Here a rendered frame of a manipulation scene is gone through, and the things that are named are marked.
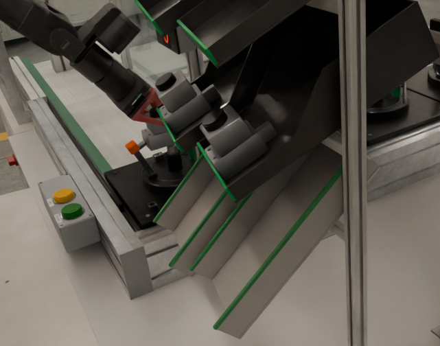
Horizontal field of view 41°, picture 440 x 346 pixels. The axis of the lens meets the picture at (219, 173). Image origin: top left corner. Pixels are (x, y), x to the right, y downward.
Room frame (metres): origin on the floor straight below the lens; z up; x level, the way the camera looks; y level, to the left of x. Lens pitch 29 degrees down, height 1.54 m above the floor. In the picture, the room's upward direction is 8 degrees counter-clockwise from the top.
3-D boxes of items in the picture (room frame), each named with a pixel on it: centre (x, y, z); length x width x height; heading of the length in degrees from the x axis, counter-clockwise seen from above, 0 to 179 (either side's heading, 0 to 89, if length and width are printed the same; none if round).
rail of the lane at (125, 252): (1.24, 0.33, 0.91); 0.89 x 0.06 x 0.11; 22
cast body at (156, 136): (1.04, 0.09, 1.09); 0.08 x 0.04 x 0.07; 112
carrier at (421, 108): (1.23, -0.38, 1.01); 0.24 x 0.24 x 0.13; 22
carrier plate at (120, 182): (1.04, 0.09, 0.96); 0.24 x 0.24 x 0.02; 22
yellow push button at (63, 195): (1.04, 0.32, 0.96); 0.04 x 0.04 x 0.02
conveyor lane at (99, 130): (1.33, 0.18, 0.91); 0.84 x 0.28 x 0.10; 22
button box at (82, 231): (1.04, 0.32, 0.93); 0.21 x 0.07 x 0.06; 22
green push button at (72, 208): (0.98, 0.29, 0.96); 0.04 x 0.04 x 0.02
